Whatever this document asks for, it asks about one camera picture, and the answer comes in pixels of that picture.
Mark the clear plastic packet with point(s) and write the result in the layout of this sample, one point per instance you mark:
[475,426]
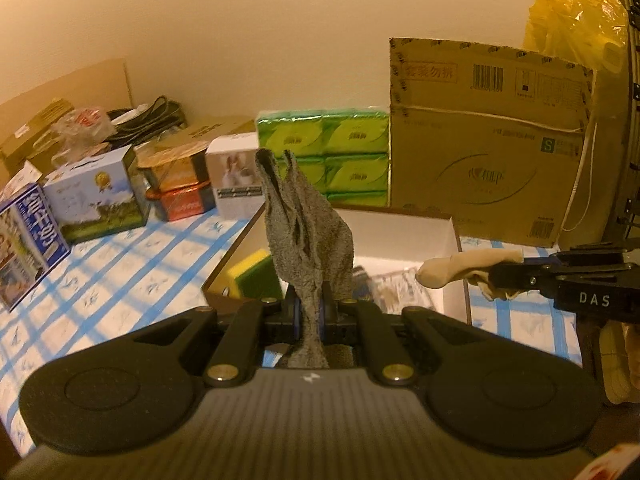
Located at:
[402,290]

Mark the blue checked bedsheet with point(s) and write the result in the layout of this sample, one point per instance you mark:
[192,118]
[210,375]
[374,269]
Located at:
[125,270]

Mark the red white printed paper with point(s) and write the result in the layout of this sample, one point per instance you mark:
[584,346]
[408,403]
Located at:
[610,467]

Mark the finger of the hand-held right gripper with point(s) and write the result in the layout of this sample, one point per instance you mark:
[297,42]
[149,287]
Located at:
[520,280]
[575,256]

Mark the yellow green sponge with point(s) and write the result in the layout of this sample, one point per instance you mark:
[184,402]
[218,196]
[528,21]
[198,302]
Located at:
[252,275]

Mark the beige stocking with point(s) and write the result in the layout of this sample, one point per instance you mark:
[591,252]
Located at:
[450,270]

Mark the red tin box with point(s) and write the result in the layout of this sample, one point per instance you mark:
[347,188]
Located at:
[185,205]

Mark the blue milk carton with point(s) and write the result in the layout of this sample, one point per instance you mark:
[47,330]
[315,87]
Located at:
[30,240]

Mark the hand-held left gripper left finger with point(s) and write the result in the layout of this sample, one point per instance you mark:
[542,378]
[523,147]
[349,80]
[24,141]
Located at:
[282,315]

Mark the dark metal rack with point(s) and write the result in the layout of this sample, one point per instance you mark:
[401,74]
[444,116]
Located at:
[631,160]

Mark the tan cardboard carton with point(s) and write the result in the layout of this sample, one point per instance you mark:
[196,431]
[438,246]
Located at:
[215,130]

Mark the large cardboard carton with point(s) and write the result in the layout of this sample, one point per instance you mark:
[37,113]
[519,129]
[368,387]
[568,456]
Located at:
[475,160]

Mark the flat brown cardboard box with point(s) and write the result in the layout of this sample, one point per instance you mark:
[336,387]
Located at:
[30,135]

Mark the white photo box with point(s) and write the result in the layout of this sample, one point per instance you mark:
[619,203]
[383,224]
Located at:
[230,170]

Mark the green tissue pack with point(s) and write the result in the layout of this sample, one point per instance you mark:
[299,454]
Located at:
[350,135]

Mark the clear plastic bag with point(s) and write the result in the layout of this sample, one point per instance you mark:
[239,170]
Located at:
[82,127]

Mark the brown cardboard box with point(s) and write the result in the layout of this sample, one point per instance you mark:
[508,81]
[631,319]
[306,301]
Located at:
[30,135]
[395,240]

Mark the yellow plastic bag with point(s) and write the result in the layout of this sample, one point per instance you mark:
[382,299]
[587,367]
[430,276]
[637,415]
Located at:
[570,25]

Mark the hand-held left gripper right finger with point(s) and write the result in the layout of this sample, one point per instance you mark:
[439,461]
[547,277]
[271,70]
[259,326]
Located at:
[345,320]

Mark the grey terry cloth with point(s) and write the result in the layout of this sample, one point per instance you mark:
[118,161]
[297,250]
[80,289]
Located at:
[305,225]

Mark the green cow milk carton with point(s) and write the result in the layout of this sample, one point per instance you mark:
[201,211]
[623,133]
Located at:
[95,200]

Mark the beige slippers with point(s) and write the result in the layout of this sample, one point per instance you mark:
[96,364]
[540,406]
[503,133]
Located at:
[617,365]

